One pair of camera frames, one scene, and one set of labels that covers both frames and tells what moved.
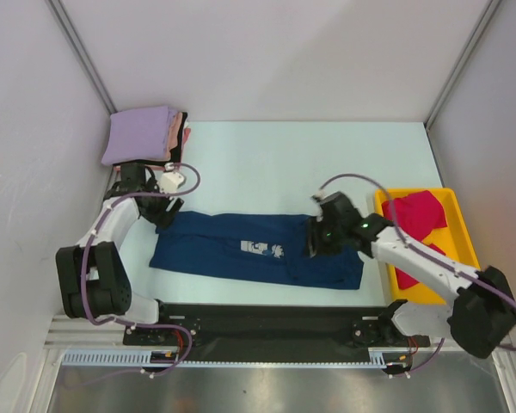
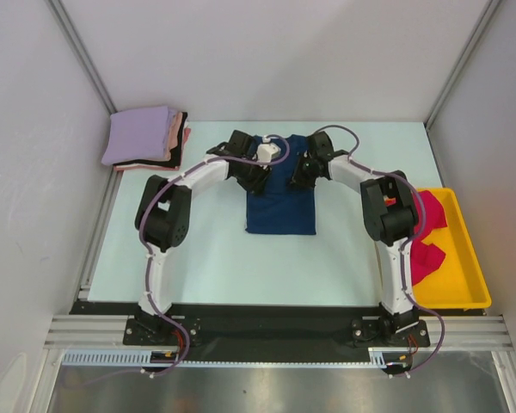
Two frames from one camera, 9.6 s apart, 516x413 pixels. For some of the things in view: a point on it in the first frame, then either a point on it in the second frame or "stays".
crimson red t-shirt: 417,212 stays
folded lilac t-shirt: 138,134 stays
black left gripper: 162,218 → 256,186
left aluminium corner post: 57,6 stays
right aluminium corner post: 461,63 stays
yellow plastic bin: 454,240 stays
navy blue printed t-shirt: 254,249 → 279,209
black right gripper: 314,247 → 298,181
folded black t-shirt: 175,154 stays
